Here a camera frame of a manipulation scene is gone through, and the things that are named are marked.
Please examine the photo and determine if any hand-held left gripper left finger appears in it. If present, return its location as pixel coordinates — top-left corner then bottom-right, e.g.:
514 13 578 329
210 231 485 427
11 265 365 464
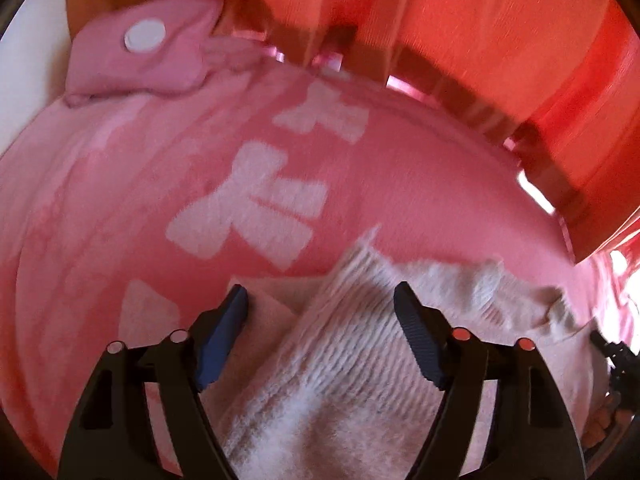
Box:
57 284 250 480

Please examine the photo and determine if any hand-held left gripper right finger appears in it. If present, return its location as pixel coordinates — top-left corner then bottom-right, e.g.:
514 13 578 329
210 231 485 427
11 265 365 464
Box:
393 281 586 480

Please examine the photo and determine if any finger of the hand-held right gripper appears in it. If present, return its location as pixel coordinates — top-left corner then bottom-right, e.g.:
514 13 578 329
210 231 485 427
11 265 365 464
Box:
589 330 629 412

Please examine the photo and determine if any pink printed blanket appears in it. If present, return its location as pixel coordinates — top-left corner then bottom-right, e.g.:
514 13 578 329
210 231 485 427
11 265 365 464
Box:
0 62 640 480

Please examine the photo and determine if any pink cushion with white dot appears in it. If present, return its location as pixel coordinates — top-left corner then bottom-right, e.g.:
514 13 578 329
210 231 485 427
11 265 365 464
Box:
64 0 262 109

